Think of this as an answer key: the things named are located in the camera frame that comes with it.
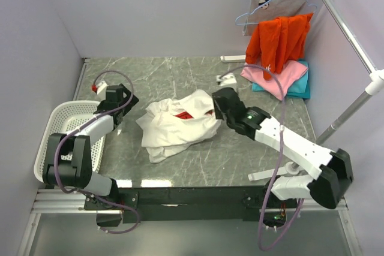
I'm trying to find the white t-shirt with red print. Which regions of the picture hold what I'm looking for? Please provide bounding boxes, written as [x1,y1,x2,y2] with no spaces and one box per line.
[136,89,220,164]

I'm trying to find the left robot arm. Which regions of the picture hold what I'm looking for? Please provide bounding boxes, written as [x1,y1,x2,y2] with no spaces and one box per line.
[42,84,139,209]

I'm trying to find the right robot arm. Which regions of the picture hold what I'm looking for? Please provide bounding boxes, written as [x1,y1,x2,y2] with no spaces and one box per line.
[212,88,353,209]

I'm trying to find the pink folded t-shirt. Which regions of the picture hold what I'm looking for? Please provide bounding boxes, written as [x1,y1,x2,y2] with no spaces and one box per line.
[240,60,309,101]

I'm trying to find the white perforated laundry basket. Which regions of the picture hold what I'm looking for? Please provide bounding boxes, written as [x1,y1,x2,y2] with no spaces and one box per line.
[33,100,107,185]

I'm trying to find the teal folded t-shirt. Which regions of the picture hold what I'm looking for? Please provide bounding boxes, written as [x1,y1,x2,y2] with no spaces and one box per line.
[251,60,311,100]

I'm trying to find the orange t-shirt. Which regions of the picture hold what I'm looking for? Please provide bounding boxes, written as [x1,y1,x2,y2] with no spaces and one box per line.
[245,13,313,74]

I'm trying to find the black base beam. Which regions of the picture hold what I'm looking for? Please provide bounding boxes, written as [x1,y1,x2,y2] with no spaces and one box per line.
[83,184,298,228]

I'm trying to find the metal clothes rack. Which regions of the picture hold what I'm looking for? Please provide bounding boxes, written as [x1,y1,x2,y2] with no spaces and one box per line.
[220,0,384,182]

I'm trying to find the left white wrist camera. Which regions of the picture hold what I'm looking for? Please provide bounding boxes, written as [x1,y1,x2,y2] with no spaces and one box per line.
[91,80,108,97]

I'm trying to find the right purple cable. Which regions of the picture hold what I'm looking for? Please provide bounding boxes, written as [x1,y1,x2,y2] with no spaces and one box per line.
[222,64,303,252]

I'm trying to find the purple cable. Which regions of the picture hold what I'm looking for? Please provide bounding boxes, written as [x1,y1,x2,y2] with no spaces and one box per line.
[55,70,141,235]
[222,64,303,252]

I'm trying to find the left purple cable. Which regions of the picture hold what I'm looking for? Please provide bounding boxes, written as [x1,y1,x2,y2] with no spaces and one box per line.
[55,70,141,235]

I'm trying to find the aluminium frame rail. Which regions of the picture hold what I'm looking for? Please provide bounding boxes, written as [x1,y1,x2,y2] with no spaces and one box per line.
[16,186,363,256]

